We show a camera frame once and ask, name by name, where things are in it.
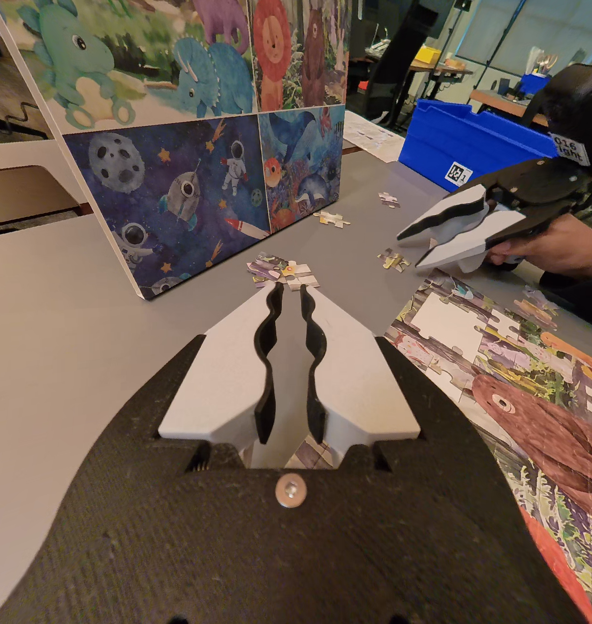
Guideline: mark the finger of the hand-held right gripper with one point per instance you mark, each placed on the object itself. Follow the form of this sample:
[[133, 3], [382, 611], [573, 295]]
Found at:
[[452, 212], [481, 234]]

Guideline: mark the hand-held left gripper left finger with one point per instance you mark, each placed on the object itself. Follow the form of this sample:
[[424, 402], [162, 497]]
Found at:
[[218, 385]]

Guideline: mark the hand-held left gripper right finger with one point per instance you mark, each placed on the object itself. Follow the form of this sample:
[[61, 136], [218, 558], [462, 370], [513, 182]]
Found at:
[[366, 385]]

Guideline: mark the olive branch puzzle piece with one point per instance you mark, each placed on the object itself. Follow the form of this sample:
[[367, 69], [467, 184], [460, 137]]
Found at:
[[393, 260]]

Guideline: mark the partly assembled forest jigsaw puzzle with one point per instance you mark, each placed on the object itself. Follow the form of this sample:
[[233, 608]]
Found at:
[[520, 414]]

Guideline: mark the person's right forearm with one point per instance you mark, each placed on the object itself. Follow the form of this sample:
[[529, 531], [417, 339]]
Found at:
[[583, 302]]

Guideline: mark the person's right hand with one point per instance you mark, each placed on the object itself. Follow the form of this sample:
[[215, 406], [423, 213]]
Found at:
[[564, 248]]

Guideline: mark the grey white puzzle piece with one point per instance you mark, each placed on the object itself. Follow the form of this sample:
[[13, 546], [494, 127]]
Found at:
[[388, 200]]

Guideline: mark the blue plastic bin white label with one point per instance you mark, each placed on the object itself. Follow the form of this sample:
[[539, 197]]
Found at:
[[432, 141]]

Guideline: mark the lilac puzzle piece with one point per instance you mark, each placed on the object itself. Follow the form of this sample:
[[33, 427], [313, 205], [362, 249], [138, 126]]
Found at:
[[539, 298]]

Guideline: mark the yellow pink puzzle piece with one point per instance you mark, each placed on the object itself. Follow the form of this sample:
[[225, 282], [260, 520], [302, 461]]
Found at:
[[535, 314]]

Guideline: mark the wooden desk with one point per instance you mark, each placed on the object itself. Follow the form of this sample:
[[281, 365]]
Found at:
[[454, 70], [500, 102]]

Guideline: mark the printed paper sheet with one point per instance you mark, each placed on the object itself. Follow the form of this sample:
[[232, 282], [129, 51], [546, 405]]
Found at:
[[374, 139]]

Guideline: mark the yellow white puzzle piece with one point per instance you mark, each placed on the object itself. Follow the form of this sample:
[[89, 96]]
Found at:
[[331, 219]]

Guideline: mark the purple green joined puzzle pieces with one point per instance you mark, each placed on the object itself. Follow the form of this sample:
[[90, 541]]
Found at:
[[264, 268]]

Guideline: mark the black office chair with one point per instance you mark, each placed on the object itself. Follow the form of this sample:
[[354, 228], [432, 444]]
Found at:
[[403, 63]]

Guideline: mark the yellow box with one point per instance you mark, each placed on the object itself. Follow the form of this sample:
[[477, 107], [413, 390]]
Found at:
[[428, 54]]

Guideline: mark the illustrated jigsaw puzzle box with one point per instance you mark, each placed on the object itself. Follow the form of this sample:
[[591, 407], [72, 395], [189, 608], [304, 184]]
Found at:
[[179, 195]]

